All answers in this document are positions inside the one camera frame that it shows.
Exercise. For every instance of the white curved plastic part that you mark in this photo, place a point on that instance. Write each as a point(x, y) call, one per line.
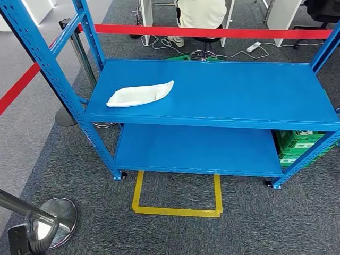
point(138, 95)

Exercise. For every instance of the blue metal shelf rack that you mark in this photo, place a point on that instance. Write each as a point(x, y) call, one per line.
point(212, 91)

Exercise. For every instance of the black shelf caster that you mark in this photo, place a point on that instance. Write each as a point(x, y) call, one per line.
point(268, 183)
point(124, 175)

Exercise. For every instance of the black stool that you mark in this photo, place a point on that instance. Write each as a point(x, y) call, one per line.
point(207, 41)

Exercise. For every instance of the black power adapter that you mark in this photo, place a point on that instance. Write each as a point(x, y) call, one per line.
point(135, 35)

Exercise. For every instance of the white desk side panel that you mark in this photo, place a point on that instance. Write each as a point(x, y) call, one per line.
point(146, 17)
point(284, 21)
point(228, 21)

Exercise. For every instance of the person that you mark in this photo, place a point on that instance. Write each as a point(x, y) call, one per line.
point(201, 14)

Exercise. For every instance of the chrome barrier stanchion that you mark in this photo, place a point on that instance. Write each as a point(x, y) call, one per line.
point(84, 67)

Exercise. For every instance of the white power strip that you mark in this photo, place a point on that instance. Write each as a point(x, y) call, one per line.
point(253, 46)

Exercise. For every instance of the black barrier stanchion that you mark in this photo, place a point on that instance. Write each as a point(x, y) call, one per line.
point(65, 118)

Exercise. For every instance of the grey metal desk leg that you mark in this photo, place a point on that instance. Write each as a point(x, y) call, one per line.
point(268, 10)

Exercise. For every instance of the black office chair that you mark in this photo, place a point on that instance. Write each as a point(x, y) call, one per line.
point(324, 10)

